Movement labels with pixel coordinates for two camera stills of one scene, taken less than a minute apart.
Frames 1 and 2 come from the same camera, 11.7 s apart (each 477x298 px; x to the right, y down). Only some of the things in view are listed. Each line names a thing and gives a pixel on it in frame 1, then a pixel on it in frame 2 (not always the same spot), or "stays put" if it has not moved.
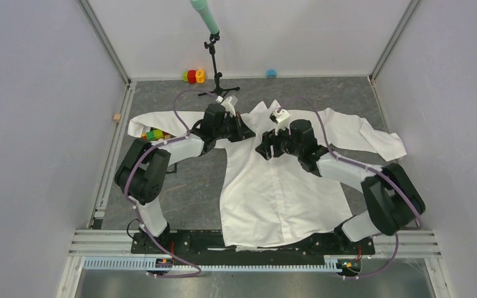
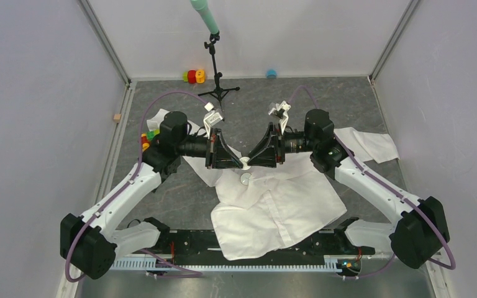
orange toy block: (200, 76) stays put
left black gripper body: (232, 129) → (210, 148)
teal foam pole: (201, 7) stays put
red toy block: (191, 76) stays put
